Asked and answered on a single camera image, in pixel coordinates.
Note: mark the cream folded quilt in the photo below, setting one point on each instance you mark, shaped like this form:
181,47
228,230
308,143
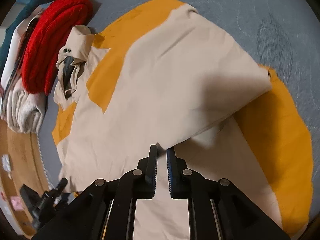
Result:
24,112

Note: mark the white folded bedding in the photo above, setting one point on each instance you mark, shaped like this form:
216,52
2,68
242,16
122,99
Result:
15,44

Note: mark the red folded blanket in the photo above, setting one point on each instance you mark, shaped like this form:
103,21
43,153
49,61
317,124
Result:
49,36

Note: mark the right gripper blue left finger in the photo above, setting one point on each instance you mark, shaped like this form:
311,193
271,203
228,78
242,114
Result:
147,181

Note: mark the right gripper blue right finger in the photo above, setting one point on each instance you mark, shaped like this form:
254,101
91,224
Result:
175,168

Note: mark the beige and orange hooded jacket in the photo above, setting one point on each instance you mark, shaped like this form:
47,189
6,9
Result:
163,74

